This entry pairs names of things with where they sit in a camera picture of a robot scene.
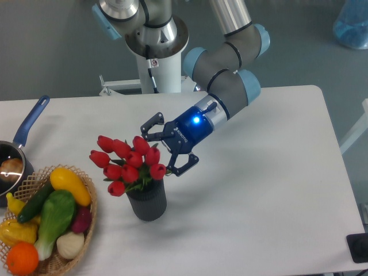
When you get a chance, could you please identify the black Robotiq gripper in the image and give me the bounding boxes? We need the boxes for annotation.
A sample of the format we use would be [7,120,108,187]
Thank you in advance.
[140,105,215,177]

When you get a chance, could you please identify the red tulip bouquet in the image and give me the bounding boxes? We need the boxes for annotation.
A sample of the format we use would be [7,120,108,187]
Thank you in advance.
[89,135,171,197]

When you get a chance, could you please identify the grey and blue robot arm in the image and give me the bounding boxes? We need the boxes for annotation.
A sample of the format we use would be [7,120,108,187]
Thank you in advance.
[92,1,270,175]

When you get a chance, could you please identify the dark grey ribbed vase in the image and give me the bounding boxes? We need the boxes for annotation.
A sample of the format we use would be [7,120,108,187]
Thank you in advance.
[127,180,167,221]

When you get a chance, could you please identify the yellow squash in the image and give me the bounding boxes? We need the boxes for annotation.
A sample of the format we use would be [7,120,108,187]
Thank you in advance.
[49,167,91,207]

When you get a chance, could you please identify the purple red onion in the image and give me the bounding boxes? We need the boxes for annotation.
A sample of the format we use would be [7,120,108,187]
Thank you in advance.
[71,206,92,233]

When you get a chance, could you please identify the green bok choy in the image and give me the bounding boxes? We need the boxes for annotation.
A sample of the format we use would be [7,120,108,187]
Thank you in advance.
[34,190,76,261]

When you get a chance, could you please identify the white garlic bulb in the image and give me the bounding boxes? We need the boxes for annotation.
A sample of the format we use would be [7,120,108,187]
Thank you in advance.
[56,231,85,259]

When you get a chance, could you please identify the green cucumber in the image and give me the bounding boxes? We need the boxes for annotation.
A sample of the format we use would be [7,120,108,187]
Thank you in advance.
[17,182,55,223]

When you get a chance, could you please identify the brown bread roll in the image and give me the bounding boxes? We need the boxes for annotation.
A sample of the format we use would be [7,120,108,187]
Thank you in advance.
[1,158,23,183]

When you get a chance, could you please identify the small yellow banana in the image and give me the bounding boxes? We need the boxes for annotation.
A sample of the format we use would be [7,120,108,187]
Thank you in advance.
[6,192,41,225]

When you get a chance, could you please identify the yellow bell pepper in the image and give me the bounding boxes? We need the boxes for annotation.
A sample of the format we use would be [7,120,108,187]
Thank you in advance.
[1,219,38,247]

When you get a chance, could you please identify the orange fruit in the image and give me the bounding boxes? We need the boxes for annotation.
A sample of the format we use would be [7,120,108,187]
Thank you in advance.
[6,242,39,275]

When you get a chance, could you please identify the blue translucent plastic bag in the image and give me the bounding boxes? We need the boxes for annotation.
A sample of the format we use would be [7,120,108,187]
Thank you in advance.
[333,0,367,50]

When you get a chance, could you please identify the black device at edge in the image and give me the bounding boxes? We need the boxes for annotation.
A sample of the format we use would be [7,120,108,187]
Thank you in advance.
[346,233,367,263]

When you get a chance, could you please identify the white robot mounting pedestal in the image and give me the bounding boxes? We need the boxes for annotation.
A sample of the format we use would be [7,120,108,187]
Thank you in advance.
[99,15,189,95]

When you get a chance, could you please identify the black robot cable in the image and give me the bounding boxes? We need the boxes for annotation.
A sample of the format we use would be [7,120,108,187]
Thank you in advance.
[144,44,160,94]

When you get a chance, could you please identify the blue handled saucepan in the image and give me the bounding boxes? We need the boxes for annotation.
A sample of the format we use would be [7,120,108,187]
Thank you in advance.
[1,95,50,208]

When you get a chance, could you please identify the white frame at right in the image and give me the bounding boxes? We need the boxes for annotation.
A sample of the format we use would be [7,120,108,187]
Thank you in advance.
[339,98,367,155]

